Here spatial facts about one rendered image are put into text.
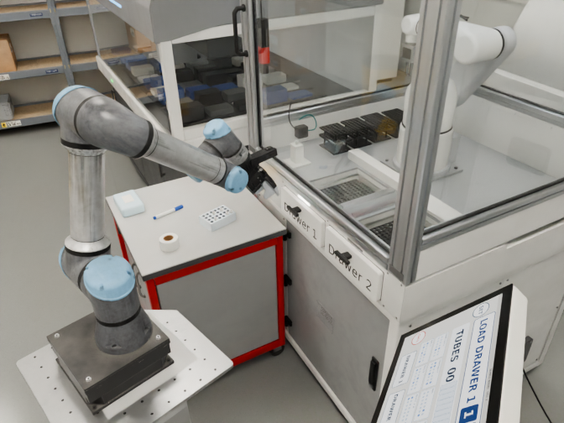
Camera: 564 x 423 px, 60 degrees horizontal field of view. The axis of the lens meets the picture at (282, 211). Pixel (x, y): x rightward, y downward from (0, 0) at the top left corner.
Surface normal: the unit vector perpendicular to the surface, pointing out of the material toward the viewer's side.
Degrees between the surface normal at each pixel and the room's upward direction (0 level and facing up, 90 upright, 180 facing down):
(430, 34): 90
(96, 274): 8
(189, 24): 90
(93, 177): 90
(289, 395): 0
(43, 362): 0
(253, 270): 90
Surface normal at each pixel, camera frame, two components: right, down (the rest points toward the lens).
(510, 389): 0.57, -0.51
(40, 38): 0.39, 0.49
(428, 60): -0.88, 0.27
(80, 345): -0.01, -0.84
